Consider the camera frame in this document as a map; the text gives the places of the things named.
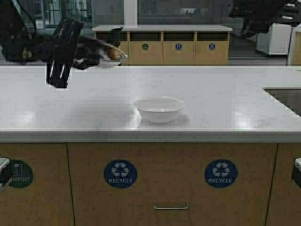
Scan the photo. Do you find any black appliance at right edge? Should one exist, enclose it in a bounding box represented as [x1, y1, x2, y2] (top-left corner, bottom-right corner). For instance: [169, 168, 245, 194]
[292, 158, 301, 188]

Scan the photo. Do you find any steel island drawer handle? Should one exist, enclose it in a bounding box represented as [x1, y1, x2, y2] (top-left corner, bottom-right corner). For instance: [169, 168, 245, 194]
[153, 202, 189, 210]

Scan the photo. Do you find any wooden island cabinet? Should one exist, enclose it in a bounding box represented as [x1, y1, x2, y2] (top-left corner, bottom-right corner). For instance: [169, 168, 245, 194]
[0, 143, 301, 226]

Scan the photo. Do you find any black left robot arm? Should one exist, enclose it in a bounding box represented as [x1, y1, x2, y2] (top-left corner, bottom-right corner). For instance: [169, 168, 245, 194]
[0, 0, 106, 89]

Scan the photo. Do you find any background wooden bin cabinet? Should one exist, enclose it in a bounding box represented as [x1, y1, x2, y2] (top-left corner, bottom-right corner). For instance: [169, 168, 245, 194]
[92, 24, 233, 66]

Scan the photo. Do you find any white serving bowl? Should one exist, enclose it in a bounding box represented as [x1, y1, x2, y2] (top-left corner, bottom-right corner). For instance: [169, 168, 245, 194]
[133, 96, 186, 123]

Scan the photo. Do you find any steel kitchen sink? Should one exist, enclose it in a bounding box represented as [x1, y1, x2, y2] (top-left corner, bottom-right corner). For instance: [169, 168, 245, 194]
[263, 87, 301, 116]

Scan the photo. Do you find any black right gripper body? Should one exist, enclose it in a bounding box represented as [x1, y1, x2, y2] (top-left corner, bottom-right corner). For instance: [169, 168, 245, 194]
[229, 0, 301, 26]

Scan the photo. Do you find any green compost sticker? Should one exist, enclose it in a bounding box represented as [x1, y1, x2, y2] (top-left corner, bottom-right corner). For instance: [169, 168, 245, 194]
[9, 159, 34, 189]

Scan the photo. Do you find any blue round recycle sticker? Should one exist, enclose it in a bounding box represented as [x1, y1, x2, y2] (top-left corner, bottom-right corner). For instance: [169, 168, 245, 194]
[103, 159, 138, 189]

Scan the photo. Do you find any raw shrimp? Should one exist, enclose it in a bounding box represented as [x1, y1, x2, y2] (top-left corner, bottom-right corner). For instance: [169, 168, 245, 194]
[107, 48, 122, 61]

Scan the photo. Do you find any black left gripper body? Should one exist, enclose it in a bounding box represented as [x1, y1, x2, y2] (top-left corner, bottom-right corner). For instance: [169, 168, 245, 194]
[42, 17, 84, 89]

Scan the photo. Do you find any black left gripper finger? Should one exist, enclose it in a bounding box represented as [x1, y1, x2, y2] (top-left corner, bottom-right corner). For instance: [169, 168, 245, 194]
[72, 57, 99, 70]
[75, 43, 103, 58]

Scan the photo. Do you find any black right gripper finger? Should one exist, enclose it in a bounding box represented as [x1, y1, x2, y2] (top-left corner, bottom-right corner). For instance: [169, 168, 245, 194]
[240, 18, 259, 38]
[253, 21, 273, 33]

